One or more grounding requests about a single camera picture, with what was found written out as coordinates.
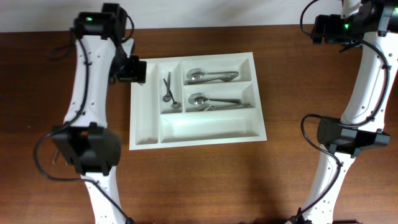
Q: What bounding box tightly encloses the small steel teaspoon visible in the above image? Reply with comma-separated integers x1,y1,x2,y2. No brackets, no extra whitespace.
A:
162,72,171,103

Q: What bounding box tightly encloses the steel dessert spoon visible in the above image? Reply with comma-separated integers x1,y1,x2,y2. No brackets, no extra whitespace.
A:
170,90,181,109

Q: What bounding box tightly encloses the large steel spoon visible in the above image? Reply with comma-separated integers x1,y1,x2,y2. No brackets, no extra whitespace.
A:
188,93,242,105

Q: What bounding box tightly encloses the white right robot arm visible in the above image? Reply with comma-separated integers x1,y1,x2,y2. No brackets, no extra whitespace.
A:
288,0,397,223

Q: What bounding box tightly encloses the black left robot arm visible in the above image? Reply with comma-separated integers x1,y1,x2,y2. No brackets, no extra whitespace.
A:
51,3,147,223

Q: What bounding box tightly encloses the white plastic cutlery tray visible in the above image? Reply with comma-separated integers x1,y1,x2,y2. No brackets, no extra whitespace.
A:
129,52,267,150

